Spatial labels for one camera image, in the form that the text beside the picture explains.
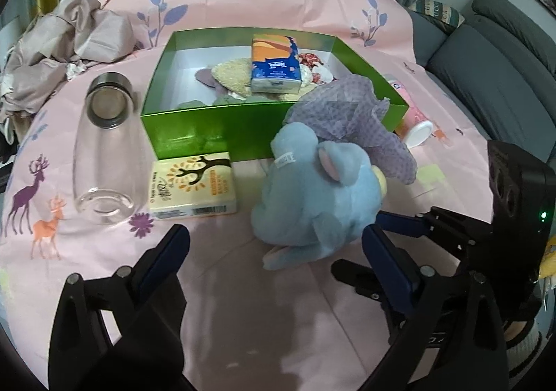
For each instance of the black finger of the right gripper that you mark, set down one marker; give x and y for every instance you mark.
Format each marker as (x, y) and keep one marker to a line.
(362, 279)
(417, 221)

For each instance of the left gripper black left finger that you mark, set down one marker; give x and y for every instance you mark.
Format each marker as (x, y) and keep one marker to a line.
(123, 332)

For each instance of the striped cushion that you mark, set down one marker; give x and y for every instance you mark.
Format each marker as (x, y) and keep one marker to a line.
(439, 11)

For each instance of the person's right hand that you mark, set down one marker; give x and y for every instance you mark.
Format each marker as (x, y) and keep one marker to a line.
(513, 329)

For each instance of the light blue plush toy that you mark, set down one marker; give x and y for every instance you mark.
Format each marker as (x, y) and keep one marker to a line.
(317, 197)

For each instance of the clear glass bottle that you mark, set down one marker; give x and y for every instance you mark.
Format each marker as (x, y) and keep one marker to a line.
(107, 166)

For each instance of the green cardboard box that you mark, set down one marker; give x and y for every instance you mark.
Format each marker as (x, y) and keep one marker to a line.
(178, 112)

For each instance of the blue orange tissue pack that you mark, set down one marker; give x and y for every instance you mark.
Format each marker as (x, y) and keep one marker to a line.
(275, 64)

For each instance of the pink white wipes canister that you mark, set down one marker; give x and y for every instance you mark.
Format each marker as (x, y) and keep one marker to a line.
(415, 127)

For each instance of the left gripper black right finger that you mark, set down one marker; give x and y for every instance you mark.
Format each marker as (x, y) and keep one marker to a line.
(451, 338)

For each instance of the yellow tissue pack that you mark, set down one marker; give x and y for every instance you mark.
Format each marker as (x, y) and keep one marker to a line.
(193, 186)

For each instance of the red white knitted sock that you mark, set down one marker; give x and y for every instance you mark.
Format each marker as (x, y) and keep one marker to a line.
(313, 70)

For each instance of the pink patterned tablecloth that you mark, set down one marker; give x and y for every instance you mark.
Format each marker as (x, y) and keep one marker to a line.
(244, 328)

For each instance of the grey sofa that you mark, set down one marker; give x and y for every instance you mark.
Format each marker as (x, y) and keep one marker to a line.
(499, 68)

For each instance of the yellow cream fluffy towel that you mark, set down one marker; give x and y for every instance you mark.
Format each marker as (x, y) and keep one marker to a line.
(235, 76)

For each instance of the crumpled beige pink cloth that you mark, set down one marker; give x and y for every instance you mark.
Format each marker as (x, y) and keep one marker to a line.
(77, 32)

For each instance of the purple mesh bath pouf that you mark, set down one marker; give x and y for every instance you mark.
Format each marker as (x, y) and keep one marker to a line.
(347, 110)

